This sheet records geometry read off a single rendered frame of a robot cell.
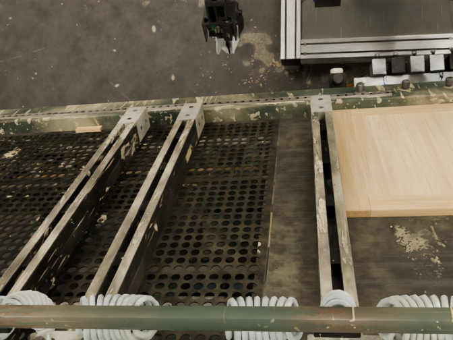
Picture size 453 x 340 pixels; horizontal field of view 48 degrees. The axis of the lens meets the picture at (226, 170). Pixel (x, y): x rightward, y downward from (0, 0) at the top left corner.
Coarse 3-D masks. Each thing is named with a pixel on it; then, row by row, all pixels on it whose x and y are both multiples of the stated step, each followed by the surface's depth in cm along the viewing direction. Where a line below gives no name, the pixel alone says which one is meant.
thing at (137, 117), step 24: (120, 120) 159; (144, 120) 164; (120, 144) 143; (96, 168) 133; (120, 168) 142; (72, 192) 122; (96, 192) 126; (48, 216) 113; (72, 216) 113; (48, 240) 105; (72, 240) 112; (24, 264) 99; (48, 264) 102; (0, 288) 93; (24, 288) 93; (48, 288) 101
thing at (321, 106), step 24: (312, 96) 157; (312, 120) 142; (336, 168) 117; (336, 192) 108; (336, 216) 100; (336, 240) 99; (336, 264) 89; (336, 288) 88; (312, 336) 70; (336, 336) 54; (360, 336) 53
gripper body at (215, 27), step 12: (204, 0) 103; (216, 0) 103; (228, 0) 111; (204, 12) 110; (216, 12) 106; (228, 12) 109; (204, 24) 108; (216, 24) 108; (228, 24) 108; (204, 36) 111; (216, 36) 112; (228, 36) 111
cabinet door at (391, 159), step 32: (352, 128) 146; (384, 128) 144; (416, 128) 142; (448, 128) 140; (352, 160) 130; (384, 160) 129; (416, 160) 127; (448, 160) 125; (352, 192) 117; (384, 192) 116; (416, 192) 114; (448, 192) 113
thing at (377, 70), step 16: (384, 64) 170; (400, 64) 169; (416, 64) 168; (432, 64) 168; (448, 64) 169; (336, 80) 170; (352, 80) 185; (368, 80) 173; (384, 80) 172; (400, 80) 171; (416, 80) 170; (432, 80) 170
